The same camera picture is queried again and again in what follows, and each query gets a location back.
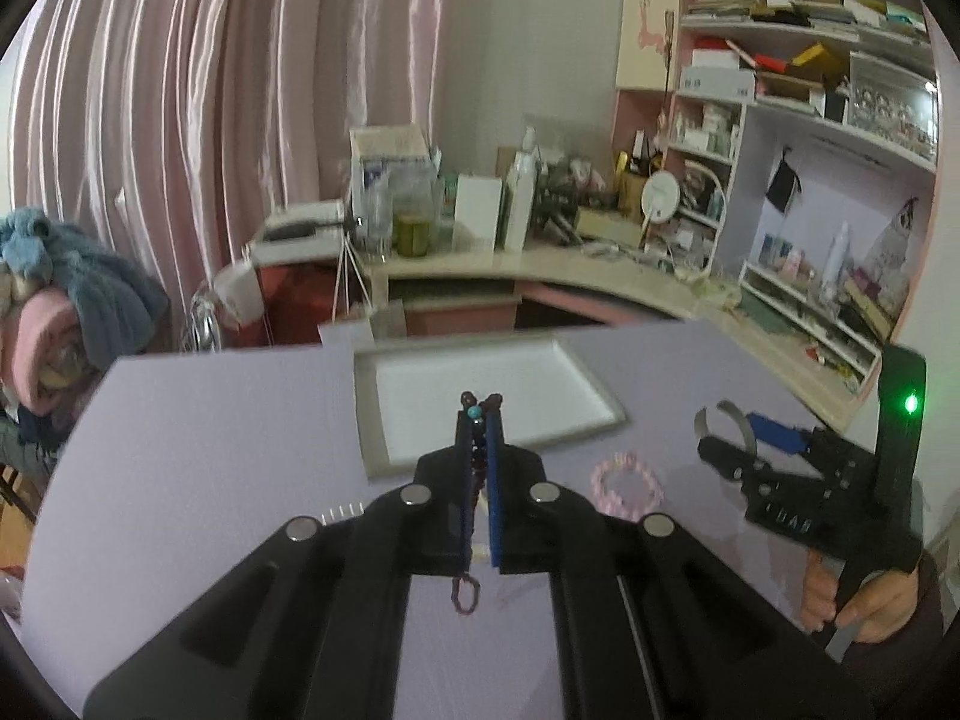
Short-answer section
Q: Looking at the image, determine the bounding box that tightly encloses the silver cuff bangle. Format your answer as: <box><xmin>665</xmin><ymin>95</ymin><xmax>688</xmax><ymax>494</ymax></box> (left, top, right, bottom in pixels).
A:
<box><xmin>693</xmin><ymin>400</ymin><xmax>758</xmax><ymax>457</ymax></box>

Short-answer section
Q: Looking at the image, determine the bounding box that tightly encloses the cream curved desk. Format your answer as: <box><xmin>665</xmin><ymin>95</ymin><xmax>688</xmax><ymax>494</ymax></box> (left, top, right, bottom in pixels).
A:
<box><xmin>361</xmin><ymin>247</ymin><xmax>866</xmax><ymax>433</ymax></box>

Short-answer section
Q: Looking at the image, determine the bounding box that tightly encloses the pile of clothes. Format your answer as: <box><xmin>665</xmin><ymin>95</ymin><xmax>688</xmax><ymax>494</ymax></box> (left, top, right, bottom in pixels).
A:
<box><xmin>0</xmin><ymin>206</ymin><xmax>171</xmax><ymax>421</ymax></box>

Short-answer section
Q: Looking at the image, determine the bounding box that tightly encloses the white paper shopping bag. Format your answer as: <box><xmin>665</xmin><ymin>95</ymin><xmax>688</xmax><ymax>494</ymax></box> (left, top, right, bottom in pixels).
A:
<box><xmin>317</xmin><ymin>239</ymin><xmax>407</xmax><ymax>350</ymax></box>

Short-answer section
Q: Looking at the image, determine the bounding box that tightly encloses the dark red bead bracelet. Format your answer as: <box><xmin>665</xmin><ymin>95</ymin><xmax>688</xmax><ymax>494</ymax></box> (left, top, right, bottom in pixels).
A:
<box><xmin>449</xmin><ymin>390</ymin><xmax>503</xmax><ymax>616</ymax></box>

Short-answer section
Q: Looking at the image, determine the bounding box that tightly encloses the white carton box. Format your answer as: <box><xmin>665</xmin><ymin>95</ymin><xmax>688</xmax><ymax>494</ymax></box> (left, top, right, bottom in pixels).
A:
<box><xmin>452</xmin><ymin>174</ymin><xmax>503</xmax><ymax>252</ymax></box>

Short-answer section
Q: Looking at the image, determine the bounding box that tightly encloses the pink white bookshelf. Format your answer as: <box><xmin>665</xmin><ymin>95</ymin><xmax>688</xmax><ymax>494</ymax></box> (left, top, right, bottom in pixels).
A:
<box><xmin>613</xmin><ymin>0</ymin><xmax>940</xmax><ymax>394</ymax></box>

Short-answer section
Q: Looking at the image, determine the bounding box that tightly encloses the right hand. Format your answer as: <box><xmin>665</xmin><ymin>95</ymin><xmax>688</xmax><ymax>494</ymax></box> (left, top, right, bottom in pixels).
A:
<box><xmin>799</xmin><ymin>551</ymin><xmax>919</xmax><ymax>644</ymax></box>

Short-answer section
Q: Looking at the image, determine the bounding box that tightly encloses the white tall bottle box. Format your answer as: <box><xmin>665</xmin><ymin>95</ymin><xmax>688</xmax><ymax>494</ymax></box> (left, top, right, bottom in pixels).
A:
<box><xmin>503</xmin><ymin>151</ymin><xmax>537</xmax><ymax>252</ymax></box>

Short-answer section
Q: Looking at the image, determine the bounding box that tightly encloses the green glass jar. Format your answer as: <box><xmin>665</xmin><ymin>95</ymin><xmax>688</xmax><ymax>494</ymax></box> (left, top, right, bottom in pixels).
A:
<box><xmin>392</xmin><ymin>213</ymin><xmax>433</xmax><ymax>259</ymax></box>

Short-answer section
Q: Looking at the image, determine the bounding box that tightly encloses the round white mirror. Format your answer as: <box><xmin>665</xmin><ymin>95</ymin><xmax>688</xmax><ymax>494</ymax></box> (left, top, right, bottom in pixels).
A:
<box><xmin>641</xmin><ymin>171</ymin><xmax>680</xmax><ymax>226</ymax></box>

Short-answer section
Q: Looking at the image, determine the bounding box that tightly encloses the pink bead bracelet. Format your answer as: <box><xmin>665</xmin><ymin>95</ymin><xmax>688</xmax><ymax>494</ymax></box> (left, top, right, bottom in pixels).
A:
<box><xmin>589</xmin><ymin>452</ymin><xmax>667</xmax><ymax>520</ymax></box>

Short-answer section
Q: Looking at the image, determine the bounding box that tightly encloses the pink curtain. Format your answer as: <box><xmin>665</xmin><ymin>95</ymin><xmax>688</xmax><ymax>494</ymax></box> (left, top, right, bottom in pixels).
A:
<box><xmin>7</xmin><ymin>0</ymin><xmax>448</xmax><ymax>310</ymax></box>

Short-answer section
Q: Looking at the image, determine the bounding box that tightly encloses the white jewelry tray box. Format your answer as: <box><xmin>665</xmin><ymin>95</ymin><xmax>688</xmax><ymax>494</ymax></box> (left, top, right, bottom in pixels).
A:
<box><xmin>353</xmin><ymin>332</ymin><xmax>626</xmax><ymax>478</ymax></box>

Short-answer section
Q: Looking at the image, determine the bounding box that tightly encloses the red cabinet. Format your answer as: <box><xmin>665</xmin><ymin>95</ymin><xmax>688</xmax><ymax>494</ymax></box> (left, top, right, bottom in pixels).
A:
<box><xmin>256</xmin><ymin>262</ymin><xmax>337</xmax><ymax>346</ymax></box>

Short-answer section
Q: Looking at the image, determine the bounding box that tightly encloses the white mug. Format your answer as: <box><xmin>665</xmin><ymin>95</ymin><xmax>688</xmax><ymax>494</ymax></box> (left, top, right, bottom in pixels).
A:
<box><xmin>213</xmin><ymin>260</ymin><xmax>265</xmax><ymax>327</ymax></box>

